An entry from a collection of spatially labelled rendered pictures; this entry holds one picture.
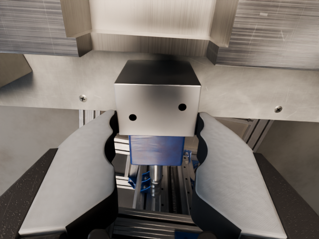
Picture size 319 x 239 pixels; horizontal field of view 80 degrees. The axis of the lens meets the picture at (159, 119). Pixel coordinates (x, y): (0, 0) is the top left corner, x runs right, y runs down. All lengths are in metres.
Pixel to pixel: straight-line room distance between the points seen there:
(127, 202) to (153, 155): 1.13
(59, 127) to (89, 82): 1.12
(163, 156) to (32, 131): 1.26
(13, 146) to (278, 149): 1.68
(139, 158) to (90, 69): 0.08
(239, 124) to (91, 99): 0.83
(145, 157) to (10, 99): 0.13
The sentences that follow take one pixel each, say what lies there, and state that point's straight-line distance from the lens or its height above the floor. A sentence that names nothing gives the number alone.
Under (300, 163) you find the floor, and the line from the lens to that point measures 1.62.
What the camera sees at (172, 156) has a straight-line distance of 0.15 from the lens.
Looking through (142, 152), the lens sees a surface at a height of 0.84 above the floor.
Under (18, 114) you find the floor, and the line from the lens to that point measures 1.36.
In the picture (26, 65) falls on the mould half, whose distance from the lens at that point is 0.19.
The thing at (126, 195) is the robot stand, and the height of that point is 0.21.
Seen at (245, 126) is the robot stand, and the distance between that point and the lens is 0.97.
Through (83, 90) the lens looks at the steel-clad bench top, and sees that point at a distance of 0.18.
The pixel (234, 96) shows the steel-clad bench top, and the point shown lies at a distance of 0.18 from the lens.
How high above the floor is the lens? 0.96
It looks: 60 degrees down
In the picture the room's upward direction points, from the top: 180 degrees counter-clockwise
